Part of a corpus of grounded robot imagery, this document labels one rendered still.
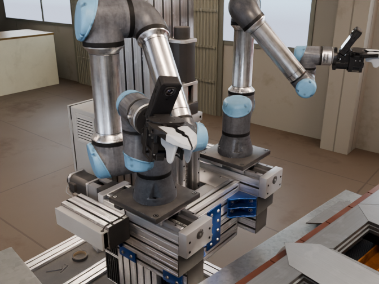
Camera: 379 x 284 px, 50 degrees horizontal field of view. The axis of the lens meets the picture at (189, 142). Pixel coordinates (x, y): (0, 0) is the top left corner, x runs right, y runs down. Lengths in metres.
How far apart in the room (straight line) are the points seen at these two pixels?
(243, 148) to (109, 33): 0.80
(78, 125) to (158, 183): 0.57
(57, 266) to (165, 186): 1.32
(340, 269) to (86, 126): 1.09
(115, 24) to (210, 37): 4.31
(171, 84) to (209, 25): 4.65
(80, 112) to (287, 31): 3.50
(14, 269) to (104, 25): 0.67
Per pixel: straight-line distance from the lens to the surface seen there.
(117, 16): 1.16
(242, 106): 1.66
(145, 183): 1.35
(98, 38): 1.16
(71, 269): 2.50
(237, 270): 1.67
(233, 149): 1.70
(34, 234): 3.26
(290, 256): 1.48
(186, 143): 0.72
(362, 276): 1.47
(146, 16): 1.18
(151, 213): 1.32
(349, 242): 1.65
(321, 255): 1.51
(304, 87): 1.62
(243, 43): 1.75
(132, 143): 0.99
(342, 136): 4.60
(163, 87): 0.79
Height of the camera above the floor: 1.72
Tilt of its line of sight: 22 degrees down
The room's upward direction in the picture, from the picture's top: straight up
